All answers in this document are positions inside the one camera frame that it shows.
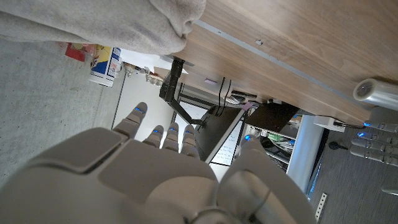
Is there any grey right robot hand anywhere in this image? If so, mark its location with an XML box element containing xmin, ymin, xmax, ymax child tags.
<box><xmin>0</xmin><ymin>101</ymin><xmax>318</xmax><ymax>224</ymax></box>

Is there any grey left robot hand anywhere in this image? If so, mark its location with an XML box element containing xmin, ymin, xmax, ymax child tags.
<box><xmin>349</xmin><ymin>119</ymin><xmax>398</xmax><ymax>197</ymax></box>

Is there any beige coat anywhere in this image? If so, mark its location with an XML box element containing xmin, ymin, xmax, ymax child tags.
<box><xmin>0</xmin><ymin>0</ymin><xmax>208</xmax><ymax>56</ymax></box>

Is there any silver metal tube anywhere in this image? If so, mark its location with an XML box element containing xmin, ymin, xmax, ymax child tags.
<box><xmin>353</xmin><ymin>78</ymin><xmax>398</xmax><ymax>112</ymax></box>

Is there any white power box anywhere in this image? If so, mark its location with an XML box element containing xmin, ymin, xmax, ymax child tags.
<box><xmin>313</xmin><ymin>114</ymin><xmax>346</xmax><ymax>133</ymax></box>

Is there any white shelf cabinet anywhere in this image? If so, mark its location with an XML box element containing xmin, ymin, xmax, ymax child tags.
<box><xmin>244</xmin><ymin>114</ymin><xmax>326</xmax><ymax>194</ymax></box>

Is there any computer monitor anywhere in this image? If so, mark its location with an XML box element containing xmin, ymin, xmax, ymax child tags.
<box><xmin>194</xmin><ymin>105</ymin><xmax>247</xmax><ymax>164</ymax></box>

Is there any white wipes canister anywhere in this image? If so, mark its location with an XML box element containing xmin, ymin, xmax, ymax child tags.
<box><xmin>88</xmin><ymin>44</ymin><xmax>123</xmax><ymax>88</ymax></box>

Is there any red packet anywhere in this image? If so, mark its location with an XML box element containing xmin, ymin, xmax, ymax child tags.
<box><xmin>64</xmin><ymin>42</ymin><xmax>96</xmax><ymax>62</ymax></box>

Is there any black monitor cable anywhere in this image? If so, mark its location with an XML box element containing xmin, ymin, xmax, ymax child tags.
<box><xmin>217</xmin><ymin>77</ymin><xmax>225</xmax><ymax>108</ymax></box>
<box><xmin>224</xmin><ymin>79</ymin><xmax>233</xmax><ymax>105</ymax></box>

